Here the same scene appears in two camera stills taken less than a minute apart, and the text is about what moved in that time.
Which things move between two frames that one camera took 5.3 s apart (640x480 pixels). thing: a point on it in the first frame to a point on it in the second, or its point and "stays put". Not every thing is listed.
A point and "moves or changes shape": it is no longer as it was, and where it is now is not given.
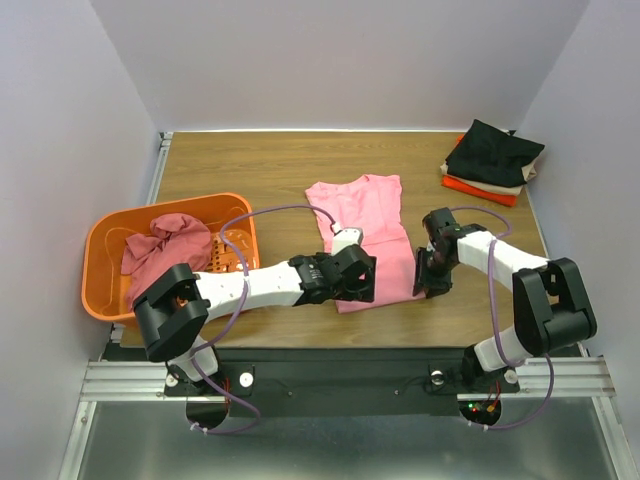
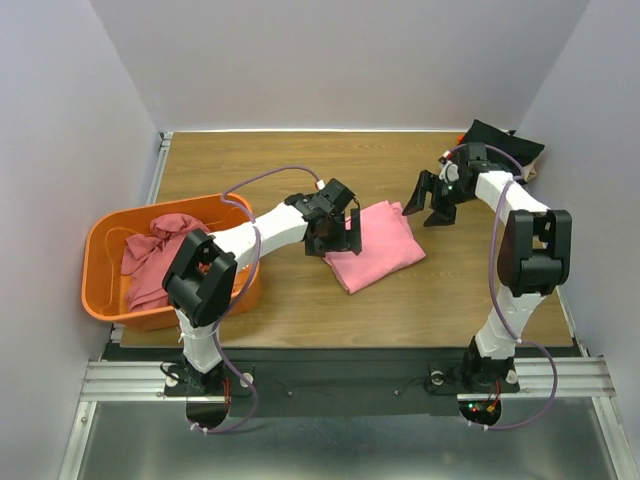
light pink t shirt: (326, 228) moves or changes shape
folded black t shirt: (488, 153) stays put
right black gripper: (427, 272) to (442, 193)
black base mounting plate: (340, 382) stays put
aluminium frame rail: (130, 380) stays put
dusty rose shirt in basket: (173, 239) stays put
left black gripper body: (361, 290) to (333, 239)
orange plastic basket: (228, 217) stays put
